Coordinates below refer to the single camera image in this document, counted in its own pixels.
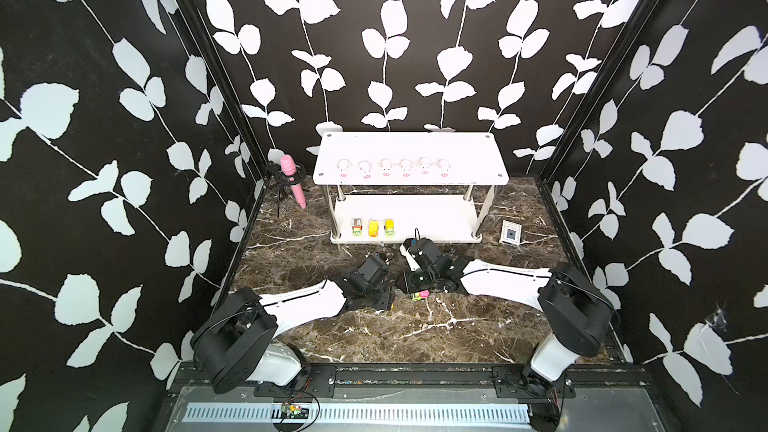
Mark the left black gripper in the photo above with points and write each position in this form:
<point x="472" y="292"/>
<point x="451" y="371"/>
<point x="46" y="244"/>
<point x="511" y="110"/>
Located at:
<point x="386" y="301"/>

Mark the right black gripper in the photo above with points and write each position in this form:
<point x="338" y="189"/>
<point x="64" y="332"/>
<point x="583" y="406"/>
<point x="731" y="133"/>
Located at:
<point x="408" y="282"/>

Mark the green pink toy car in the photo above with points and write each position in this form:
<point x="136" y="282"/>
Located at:
<point x="418" y="296"/>

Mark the green cement mixer truck toy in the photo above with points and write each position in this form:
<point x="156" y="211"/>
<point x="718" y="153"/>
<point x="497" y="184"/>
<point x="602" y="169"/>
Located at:
<point x="389" y="228"/>

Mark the yellow orange dump truck toy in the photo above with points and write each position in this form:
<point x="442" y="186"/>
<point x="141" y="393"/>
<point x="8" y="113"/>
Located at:
<point x="373" y="228"/>

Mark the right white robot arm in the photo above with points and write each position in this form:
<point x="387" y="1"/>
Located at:
<point x="577" y="313"/>

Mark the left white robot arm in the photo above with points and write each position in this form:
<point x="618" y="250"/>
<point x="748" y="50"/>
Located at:
<point x="238" y="343"/>

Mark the white square tag card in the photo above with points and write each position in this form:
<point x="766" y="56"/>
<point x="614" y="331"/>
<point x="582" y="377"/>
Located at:
<point x="511" y="233"/>

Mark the white two-tier shelf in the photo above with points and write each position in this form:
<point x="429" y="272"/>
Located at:
<point x="385" y="187"/>

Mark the small green circuit board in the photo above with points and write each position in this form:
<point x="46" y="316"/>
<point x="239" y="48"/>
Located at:
<point x="294" y="412"/>

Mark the pink microphone on stand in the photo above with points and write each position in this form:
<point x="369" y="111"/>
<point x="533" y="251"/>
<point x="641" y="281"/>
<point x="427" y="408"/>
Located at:
<point x="288" y="176"/>

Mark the white perforated vent strip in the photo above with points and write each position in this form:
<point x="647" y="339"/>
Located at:
<point x="493" y="415"/>

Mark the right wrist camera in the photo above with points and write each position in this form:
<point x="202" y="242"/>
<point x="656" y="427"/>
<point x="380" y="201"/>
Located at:
<point x="420" y="254"/>

